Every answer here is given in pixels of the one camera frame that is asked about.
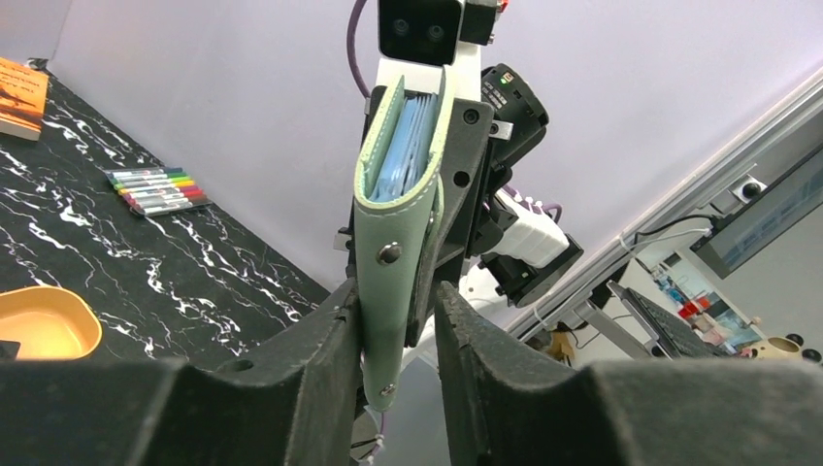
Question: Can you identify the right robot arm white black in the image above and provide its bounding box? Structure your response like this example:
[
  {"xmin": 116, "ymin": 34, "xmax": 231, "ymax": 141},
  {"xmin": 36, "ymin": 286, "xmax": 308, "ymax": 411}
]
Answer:
[{"xmin": 348, "ymin": 64, "xmax": 582, "ymax": 355}]

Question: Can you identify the orange oval tray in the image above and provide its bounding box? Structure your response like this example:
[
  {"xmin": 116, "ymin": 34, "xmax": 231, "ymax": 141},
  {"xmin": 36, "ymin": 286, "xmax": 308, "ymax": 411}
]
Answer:
[{"xmin": 1, "ymin": 285, "xmax": 103, "ymax": 360}]

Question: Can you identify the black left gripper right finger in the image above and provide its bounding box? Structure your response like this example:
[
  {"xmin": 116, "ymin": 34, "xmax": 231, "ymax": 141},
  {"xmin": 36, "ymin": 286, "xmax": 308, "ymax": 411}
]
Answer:
[{"xmin": 434, "ymin": 282, "xmax": 822, "ymax": 465}]

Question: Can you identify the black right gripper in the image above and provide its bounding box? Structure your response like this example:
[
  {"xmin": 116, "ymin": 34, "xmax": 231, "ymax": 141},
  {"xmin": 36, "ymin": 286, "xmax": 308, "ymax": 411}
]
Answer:
[{"xmin": 405, "ymin": 63, "xmax": 550, "ymax": 348}]

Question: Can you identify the orange book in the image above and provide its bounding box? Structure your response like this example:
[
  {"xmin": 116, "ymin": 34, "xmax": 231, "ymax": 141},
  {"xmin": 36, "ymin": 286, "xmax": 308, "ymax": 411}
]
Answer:
[{"xmin": 1, "ymin": 58, "xmax": 49, "ymax": 142}]

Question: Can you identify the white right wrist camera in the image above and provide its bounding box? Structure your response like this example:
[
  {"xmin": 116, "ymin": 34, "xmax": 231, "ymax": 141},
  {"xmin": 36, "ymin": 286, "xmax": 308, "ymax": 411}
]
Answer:
[{"xmin": 375, "ymin": 0, "xmax": 509, "ymax": 101}]

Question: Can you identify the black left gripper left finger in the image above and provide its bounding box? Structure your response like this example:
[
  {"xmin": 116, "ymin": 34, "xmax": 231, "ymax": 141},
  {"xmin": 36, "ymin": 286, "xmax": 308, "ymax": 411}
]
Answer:
[{"xmin": 1, "ymin": 280, "xmax": 360, "ymax": 465}]

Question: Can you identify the aluminium frame rail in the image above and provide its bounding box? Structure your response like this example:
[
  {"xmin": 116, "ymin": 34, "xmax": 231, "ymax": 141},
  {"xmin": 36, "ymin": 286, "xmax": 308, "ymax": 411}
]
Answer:
[{"xmin": 503, "ymin": 69, "xmax": 822, "ymax": 340}]

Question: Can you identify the coloured marker pen set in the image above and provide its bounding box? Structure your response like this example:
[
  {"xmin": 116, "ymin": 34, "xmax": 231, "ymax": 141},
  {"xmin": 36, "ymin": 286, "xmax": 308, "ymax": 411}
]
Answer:
[{"xmin": 104, "ymin": 166, "xmax": 212, "ymax": 217}]

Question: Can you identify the mint green card holder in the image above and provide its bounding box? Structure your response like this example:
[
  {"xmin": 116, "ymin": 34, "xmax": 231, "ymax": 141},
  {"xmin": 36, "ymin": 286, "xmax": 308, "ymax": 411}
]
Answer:
[{"xmin": 353, "ymin": 66, "xmax": 455, "ymax": 413}]

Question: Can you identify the computer monitor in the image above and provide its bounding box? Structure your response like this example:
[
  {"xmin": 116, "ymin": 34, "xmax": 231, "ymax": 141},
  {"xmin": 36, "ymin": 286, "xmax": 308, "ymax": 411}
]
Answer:
[{"xmin": 690, "ymin": 146, "xmax": 822, "ymax": 279}]

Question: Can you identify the black keyboard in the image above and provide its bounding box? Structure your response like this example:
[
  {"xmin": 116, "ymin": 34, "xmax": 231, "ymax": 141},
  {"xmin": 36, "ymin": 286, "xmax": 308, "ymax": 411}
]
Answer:
[{"xmin": 607, "ymin": 282, "xmax": 730, "ymax": 359}]

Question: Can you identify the black VIP card stack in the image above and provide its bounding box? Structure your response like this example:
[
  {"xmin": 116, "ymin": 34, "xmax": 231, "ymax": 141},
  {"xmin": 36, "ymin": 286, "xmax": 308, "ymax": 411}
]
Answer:
[{"xmin": 0, "ymin": 340, "xmax": 21, "ymax": 361}]

